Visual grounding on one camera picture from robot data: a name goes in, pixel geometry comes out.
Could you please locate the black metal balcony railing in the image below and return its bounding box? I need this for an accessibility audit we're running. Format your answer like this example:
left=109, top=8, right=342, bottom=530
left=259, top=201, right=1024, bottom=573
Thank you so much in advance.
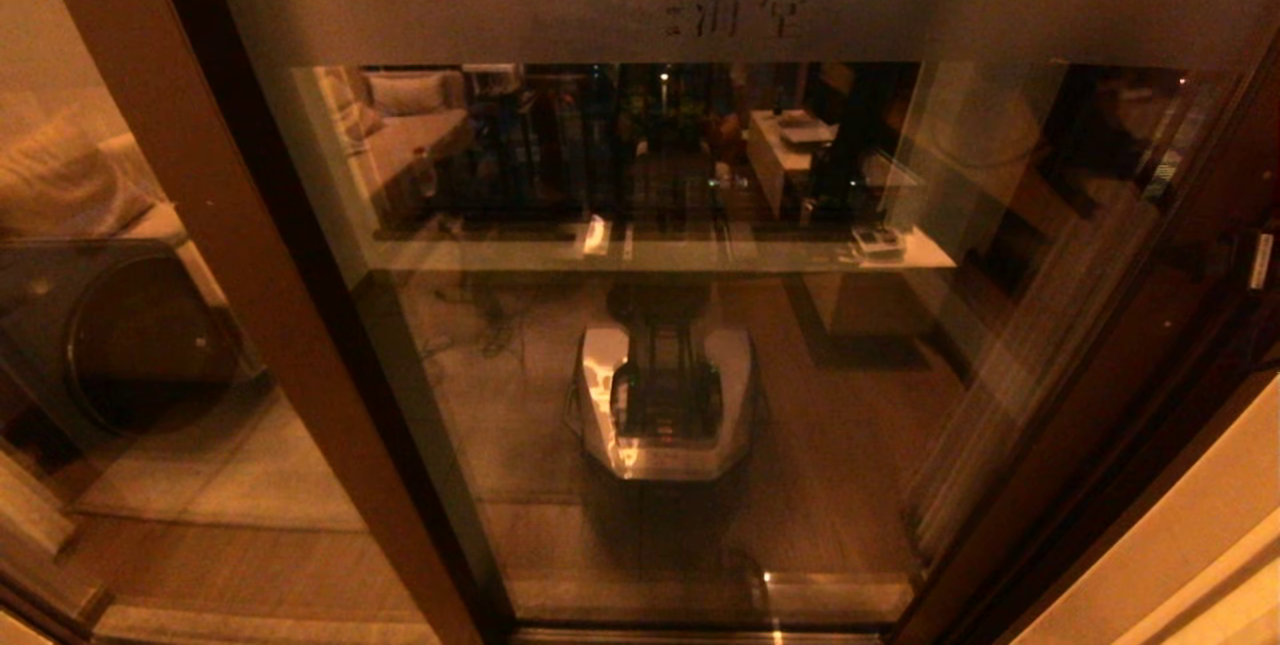
left=450, top=65, right=921, bottom=236

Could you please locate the dark brown door jamb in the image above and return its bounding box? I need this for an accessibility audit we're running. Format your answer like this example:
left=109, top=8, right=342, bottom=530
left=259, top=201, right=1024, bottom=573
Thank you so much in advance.
left=990, top=305, right=1280, bottom=645

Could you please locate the fixed glass door brown frame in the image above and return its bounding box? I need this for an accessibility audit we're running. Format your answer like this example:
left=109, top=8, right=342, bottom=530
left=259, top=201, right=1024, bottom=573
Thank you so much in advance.
left=0, top=0, right=491, bottom=645

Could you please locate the front-load washing machine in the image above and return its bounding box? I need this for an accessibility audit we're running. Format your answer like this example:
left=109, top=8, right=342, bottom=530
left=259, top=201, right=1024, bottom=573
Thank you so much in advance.
left=0, top=235, right=261, bottom=446

